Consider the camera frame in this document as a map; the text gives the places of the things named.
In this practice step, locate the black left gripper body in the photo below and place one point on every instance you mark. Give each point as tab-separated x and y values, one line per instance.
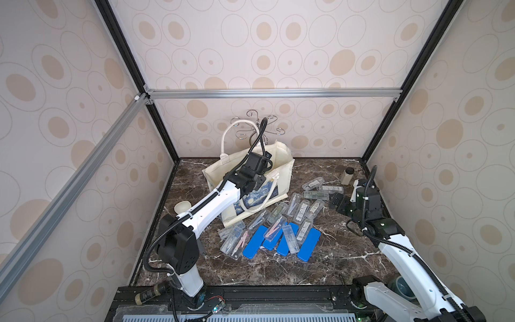
259	180

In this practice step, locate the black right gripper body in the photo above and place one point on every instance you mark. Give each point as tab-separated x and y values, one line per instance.
348	205

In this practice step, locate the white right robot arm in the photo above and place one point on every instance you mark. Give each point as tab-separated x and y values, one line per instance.
435	301

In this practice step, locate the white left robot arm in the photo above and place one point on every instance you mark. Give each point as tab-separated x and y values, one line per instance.
177	245

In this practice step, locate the starry night canvas bag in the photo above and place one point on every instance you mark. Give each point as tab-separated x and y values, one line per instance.
275	188

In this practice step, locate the clear compass case back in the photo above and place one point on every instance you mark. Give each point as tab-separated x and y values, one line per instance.
313	184

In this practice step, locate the clear case pink compass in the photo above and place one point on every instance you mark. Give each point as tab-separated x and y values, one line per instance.
275	228

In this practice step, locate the clear compass case white label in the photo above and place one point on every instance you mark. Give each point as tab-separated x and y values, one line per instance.
301	211

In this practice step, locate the clear compass case far left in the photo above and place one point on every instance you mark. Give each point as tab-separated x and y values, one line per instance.
234	242

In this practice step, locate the small jar black lid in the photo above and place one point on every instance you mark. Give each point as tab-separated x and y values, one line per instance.
347	177

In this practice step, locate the silver metal hook stand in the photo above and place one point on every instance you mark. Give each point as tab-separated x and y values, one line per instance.
247	127

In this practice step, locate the teal ceramic cup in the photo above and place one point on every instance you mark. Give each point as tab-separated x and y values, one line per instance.
401	287

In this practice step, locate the horizontal aluminium rail back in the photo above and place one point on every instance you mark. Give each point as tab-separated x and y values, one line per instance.
273	93

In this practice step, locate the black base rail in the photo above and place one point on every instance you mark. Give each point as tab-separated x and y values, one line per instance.
241	303

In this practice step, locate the black corner frame post left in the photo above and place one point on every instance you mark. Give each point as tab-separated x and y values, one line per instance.
108	16

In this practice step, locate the black corner frame post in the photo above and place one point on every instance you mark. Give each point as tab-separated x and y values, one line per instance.
436	35
108	16

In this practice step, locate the black corner frame post right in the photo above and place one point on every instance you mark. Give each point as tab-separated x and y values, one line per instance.
436	35

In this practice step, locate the diagonal aluminium rail left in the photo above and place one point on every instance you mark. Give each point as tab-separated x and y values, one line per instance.
25	251

